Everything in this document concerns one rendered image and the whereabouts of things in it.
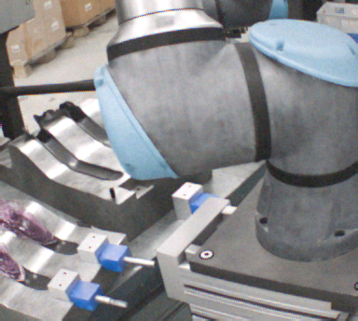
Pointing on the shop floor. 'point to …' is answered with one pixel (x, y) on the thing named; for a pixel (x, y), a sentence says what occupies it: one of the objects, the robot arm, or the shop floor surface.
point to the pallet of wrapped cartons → (39, 26)
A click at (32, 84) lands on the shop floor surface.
